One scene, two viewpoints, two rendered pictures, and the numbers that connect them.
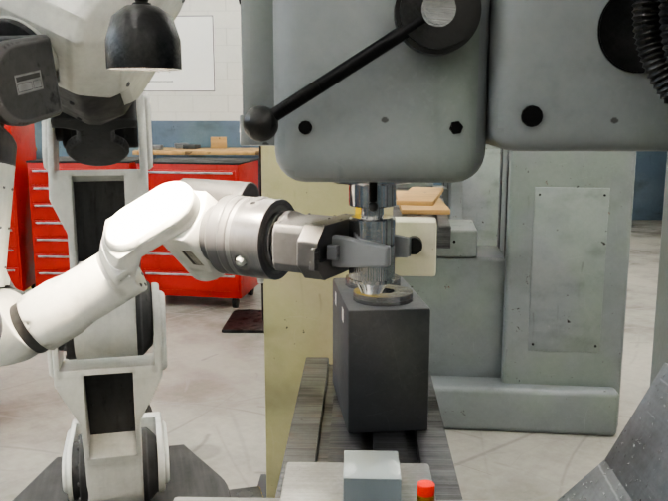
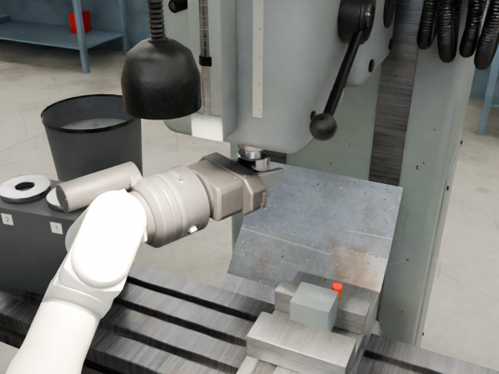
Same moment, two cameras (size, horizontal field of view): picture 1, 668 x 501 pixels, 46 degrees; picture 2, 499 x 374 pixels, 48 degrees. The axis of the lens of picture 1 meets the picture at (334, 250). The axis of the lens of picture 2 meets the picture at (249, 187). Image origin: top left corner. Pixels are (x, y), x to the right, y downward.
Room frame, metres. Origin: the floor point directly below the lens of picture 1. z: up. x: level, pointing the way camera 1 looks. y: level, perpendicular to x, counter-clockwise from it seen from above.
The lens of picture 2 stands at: (0.53, 0.61, 1.60)
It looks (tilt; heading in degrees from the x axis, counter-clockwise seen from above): 29 degrees down; 292
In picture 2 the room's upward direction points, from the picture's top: straight up
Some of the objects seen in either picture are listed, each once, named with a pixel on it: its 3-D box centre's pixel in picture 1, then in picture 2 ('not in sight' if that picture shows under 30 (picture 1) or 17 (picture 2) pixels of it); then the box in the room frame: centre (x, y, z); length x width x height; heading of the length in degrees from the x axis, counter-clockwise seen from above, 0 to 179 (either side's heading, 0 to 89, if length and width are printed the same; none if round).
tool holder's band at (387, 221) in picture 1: (372, 221); (253, 155); (0.79, -0.04, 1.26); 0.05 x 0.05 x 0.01
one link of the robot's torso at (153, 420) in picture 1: (117, 456); not in sight; (1.50, 0.44, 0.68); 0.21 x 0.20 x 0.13; 14
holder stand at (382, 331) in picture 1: (377, 345); (57, 236); (1.21, -0.07, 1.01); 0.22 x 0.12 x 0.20; 6
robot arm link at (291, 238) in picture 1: (294, 243); (201, 194); (0.83, 0.04, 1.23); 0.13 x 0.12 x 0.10; 153
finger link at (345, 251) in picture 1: (358, 253); (268, 182); (0.77, -0.02, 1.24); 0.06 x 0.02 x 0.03; 63
